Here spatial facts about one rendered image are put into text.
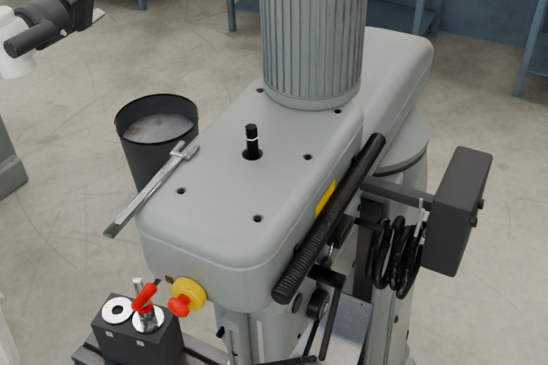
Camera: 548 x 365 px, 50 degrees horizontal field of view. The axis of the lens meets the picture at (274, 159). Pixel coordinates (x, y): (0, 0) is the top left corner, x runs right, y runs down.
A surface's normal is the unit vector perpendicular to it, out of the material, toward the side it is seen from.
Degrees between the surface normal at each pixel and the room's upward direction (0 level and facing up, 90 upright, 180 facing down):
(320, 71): 90
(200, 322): 0
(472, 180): 0
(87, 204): 0
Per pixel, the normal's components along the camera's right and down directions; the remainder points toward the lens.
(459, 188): -0.03, -0.76
